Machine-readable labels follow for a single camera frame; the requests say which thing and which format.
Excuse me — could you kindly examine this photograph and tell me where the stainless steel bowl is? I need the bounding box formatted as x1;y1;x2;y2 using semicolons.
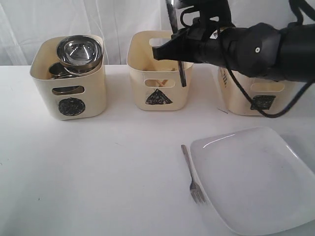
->
56;35;103;70

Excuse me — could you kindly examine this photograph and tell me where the white square plate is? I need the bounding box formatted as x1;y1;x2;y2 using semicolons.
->
190;127;315;236

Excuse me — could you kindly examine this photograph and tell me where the steel table knife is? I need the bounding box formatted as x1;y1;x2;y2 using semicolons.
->
165;0;187;88

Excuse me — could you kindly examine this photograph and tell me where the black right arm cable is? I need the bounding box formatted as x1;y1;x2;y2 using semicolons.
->
211;0;315;119

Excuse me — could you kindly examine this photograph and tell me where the white backdrop curtain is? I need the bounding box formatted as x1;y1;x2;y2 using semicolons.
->
0;0;315;66

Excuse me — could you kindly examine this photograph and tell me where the white ceramic bowl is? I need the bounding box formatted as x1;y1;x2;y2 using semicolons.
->
65;62;103;76

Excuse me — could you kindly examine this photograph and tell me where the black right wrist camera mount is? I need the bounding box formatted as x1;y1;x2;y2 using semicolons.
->
170;0;234;28

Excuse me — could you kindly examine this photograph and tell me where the cream bin with square mark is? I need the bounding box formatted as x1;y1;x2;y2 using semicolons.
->
218;66;306;117

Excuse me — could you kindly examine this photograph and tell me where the steel fork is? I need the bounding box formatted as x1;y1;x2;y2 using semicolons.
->
181;145;206;204

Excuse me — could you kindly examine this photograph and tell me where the cream bin with triangle mark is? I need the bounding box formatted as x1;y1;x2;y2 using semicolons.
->
127;30;193;111

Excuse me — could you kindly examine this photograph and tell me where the cream bin with circle mark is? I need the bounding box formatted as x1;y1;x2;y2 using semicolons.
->
30;36;107;120

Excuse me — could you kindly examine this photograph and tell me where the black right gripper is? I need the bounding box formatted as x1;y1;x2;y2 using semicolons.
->
152;23;281;78

